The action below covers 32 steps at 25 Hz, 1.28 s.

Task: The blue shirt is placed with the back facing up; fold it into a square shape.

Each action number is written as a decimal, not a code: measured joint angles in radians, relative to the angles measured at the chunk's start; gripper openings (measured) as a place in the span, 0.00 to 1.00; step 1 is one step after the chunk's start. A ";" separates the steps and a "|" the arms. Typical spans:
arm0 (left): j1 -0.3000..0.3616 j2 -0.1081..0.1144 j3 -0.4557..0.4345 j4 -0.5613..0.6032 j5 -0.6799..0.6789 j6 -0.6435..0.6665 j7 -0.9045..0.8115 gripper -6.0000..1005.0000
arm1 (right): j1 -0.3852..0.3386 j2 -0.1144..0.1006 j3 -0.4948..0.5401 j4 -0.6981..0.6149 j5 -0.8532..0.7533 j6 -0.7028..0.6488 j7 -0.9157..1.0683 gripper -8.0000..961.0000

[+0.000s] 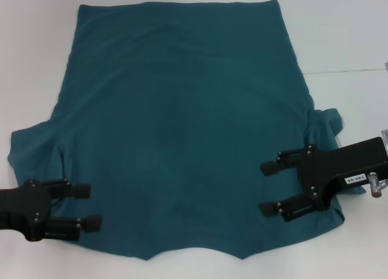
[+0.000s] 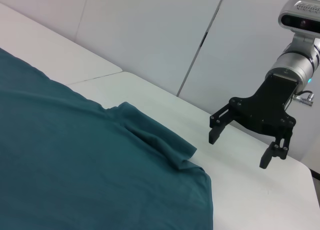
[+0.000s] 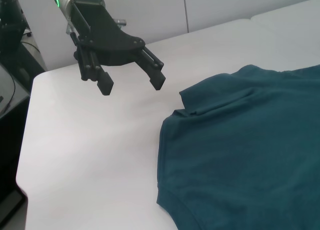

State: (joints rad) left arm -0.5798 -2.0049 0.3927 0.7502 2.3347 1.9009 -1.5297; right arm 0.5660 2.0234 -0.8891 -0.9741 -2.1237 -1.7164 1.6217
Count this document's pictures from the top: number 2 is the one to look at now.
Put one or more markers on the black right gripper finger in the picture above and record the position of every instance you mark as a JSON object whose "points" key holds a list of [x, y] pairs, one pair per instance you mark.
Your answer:
{"points": [[217, 126], [280, 147]]}

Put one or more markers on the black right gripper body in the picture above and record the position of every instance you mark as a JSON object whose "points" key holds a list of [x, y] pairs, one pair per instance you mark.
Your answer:
{"points": [[270, 107]]}

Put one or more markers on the blue teal t-shirt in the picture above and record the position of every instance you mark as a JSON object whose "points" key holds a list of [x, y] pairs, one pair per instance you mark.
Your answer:
{"points": [[75, 152]]}

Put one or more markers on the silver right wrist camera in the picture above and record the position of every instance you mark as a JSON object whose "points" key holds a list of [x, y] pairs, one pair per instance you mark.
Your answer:
{"points": [[302, 15]]}

